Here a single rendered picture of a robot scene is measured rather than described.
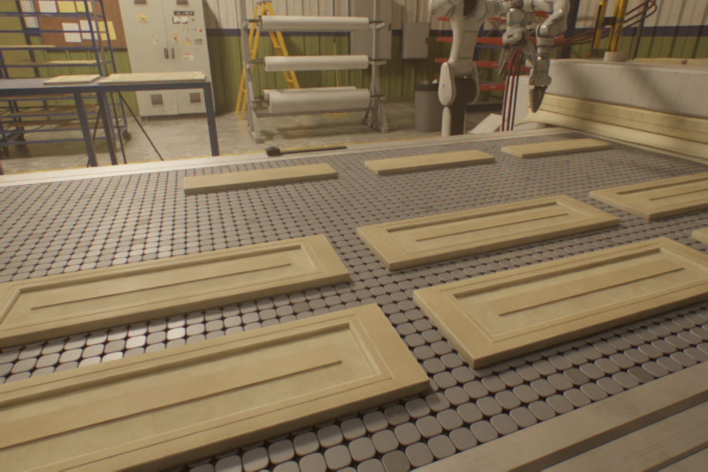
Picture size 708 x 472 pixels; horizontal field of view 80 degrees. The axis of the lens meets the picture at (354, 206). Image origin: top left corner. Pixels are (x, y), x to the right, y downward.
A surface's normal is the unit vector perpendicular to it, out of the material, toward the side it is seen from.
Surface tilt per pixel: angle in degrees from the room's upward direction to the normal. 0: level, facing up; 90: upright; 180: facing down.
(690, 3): 90
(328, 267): 0
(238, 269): 0
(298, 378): 11
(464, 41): 102
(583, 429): 0
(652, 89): 90
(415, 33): 90
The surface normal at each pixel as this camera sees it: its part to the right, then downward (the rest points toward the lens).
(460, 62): 0.33, 0.50
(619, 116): -0.94, 0.13
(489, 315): -0.18, -0.88
